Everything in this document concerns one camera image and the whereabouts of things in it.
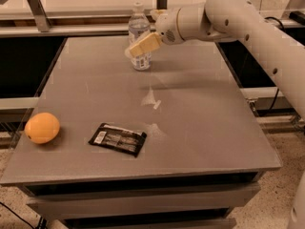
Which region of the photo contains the black cable on floor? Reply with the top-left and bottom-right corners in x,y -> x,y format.
0,201 -> 49,229

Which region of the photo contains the grey drawer cabinet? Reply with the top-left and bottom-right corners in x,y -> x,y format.
18,171 -> 265,229

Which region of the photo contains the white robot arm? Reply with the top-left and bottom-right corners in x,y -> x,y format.
125,0 -> 305,118

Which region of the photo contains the black rxbar chocolate wrapper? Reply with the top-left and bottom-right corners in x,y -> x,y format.
89,123 -> 147,157

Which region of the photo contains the black cable on right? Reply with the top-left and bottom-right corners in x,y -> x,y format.
263,16 -> 286,113

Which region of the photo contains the orange fruit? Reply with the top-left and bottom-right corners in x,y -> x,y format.
25,113 -> 60,144

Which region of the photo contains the clear plastic water bottle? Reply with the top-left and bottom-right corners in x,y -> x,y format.
129,2 -> 152,71

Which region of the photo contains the left metal rail bracket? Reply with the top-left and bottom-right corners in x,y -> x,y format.
27,0 -> 51,32

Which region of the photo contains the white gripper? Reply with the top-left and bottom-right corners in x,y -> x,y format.
125,9 -> 183,58

